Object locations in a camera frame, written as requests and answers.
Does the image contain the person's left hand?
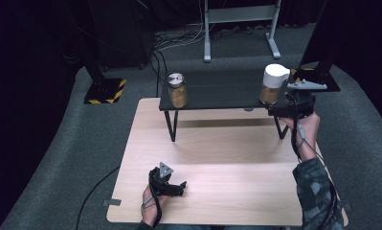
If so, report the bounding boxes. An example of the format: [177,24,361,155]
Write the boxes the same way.
[141,184,169,225]

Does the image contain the person's right hand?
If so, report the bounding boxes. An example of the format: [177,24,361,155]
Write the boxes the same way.
[279,111,322,161]

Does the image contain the black stand with striped base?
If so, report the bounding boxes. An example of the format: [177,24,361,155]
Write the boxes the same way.
[82,47,128,105]
[289,0,342,94]

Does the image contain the bundle of floor cables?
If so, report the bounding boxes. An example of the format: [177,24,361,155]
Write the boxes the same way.
[152,22,276,53]

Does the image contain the hand-held gripper cable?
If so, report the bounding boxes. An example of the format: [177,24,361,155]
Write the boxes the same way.
[141,171,165,228]
[288,92,340,230]

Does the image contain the dark equipment case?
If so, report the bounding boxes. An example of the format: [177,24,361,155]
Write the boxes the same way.
[91,0,156,71]

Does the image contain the white metal stand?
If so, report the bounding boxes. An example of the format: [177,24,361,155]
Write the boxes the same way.
[203,0,282,63]

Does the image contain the black raised shelf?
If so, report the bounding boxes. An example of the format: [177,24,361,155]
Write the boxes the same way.
[158,68,305,144]

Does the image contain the spice jar with silver lid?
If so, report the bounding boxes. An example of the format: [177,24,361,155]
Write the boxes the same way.
[167,72,189,109]

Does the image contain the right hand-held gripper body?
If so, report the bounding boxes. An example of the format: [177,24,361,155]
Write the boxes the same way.
[284,79,329,121]

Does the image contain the spice jar with white lid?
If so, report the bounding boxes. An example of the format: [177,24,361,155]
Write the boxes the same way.
[258,63,291,106]

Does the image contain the black floor cable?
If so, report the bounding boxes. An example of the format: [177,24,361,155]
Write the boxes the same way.
[75,165,122,230]

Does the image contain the left hand-held gripper cable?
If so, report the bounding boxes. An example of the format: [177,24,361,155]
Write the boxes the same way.
[141,171,165,228]

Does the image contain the right hand-held gripper cable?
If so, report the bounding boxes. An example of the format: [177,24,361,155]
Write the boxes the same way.
[288,92,340,230]

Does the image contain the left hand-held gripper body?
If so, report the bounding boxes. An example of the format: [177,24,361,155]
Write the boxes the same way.
[147,161,175,197]

